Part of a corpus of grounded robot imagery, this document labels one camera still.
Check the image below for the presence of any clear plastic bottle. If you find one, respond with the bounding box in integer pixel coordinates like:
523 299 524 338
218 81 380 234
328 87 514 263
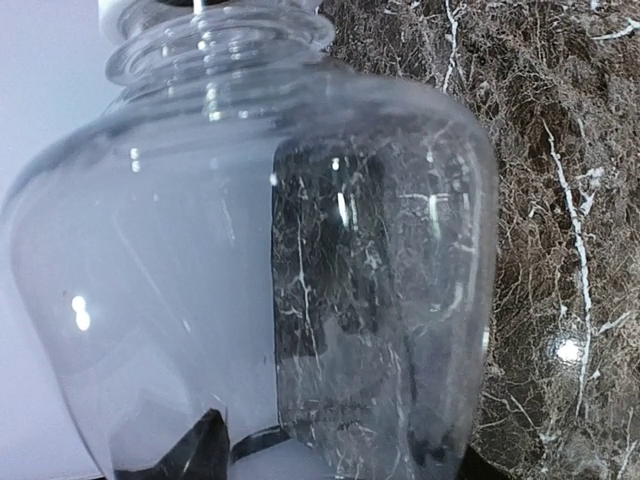
3 1 497 479

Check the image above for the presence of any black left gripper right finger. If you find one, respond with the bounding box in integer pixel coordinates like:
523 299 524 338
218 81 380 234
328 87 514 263
457 445 503 480

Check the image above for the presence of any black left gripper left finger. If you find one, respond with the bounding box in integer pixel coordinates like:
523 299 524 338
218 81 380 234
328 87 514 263
115 409 230 480

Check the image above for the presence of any white pump bottle cap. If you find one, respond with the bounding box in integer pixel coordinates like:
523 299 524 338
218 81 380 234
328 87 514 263
98 0 237 45

